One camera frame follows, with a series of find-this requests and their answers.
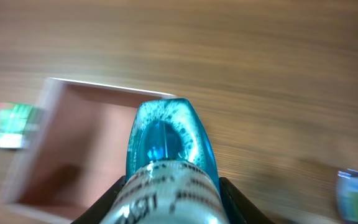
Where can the green soap box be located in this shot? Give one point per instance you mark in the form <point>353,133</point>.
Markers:
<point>18,123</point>

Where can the white box pink interior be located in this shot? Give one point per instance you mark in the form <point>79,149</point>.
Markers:
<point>75,151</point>

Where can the blue mouthwash bottle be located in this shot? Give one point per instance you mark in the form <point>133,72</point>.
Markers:
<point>171,172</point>

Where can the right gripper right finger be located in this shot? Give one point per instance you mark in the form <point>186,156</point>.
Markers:
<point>239,209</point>

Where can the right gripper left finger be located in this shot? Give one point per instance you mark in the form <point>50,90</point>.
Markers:
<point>98,210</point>

